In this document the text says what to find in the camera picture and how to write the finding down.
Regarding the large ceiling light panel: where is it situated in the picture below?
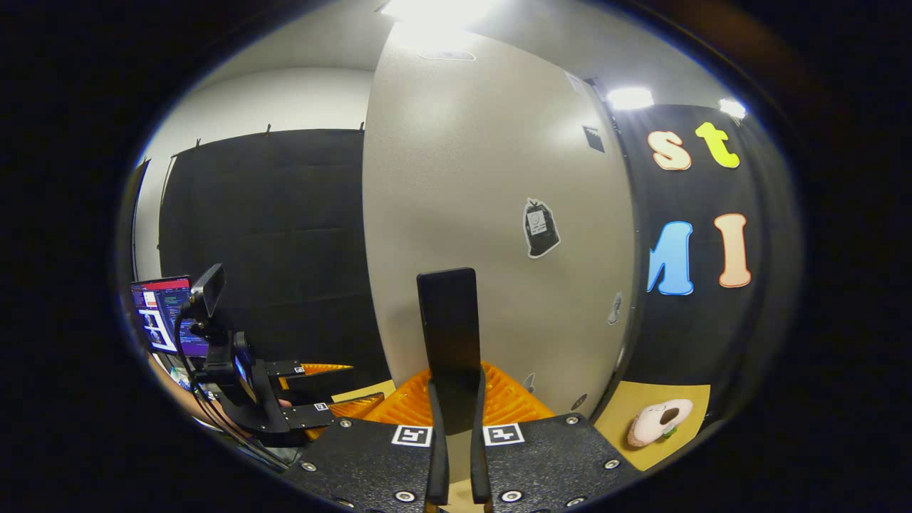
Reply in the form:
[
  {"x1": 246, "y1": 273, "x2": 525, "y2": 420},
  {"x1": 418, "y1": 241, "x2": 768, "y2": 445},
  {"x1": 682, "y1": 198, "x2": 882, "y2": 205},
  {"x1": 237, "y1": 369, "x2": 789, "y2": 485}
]
[{"x1": 380, "y1": 0, "x2": 501, "y2": 31}]

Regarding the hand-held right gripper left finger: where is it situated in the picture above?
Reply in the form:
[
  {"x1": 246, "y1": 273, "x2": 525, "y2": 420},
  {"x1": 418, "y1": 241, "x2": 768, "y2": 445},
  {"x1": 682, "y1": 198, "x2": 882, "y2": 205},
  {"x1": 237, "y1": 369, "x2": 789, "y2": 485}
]
[{"x1": 280, "y1": 365, "x2": 452, "y2": 513}]

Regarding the black door handle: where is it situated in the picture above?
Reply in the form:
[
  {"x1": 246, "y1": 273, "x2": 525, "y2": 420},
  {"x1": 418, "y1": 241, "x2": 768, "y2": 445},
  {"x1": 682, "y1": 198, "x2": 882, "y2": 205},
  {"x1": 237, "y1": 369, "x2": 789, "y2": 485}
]
[{"x1": 416, "y1": 267, "x2": 480, "y2": 437}]

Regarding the beige cabinet door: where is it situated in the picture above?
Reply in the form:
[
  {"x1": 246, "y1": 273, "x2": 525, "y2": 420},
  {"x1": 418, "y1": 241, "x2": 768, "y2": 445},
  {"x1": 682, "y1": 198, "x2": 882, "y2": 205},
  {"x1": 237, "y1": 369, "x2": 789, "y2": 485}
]
[{"x1": 361, "y1": 21, "x2": 640, "y2": 430}]

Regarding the computer monitor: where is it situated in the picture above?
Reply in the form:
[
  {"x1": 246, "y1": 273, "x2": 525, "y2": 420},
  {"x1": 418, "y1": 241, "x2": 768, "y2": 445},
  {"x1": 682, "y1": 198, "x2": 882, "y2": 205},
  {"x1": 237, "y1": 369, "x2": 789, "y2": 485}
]
[{"x1": 130, "y1": 276, "x2": 212, "y2": 358}]

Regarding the small ceiling light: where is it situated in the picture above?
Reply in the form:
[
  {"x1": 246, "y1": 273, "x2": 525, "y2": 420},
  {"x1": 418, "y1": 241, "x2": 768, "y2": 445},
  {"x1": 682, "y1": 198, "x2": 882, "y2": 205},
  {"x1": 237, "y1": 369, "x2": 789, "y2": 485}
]
[{"x1": 606, "y1": 86, "x2": 656, "y2": 112}]

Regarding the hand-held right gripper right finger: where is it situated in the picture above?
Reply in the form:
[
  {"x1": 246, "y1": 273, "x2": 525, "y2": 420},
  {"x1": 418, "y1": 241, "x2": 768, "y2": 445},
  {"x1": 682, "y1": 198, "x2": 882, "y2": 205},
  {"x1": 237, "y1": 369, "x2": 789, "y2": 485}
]
[{"x1": 470, "y1": 361, "x2": 643, "y2": 513}]

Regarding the pink plush toy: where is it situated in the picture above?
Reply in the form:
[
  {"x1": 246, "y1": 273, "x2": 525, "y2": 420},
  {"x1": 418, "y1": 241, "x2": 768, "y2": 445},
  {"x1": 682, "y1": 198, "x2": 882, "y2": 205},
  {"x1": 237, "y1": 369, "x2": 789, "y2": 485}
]
[{"x1": 626, "y1": 398, "x2": 695, "y2": 449}]

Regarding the black backdrop cloth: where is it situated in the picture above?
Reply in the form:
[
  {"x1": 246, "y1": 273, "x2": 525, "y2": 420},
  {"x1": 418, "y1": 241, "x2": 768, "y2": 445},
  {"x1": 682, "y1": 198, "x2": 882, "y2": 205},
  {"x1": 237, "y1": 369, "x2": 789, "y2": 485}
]
[
  {"x1": 616, "y1": 104, "x2": 804, "y2": 428},
  {"x1": 158, "y1": 128, "x2": 391, "y2": 389}
]

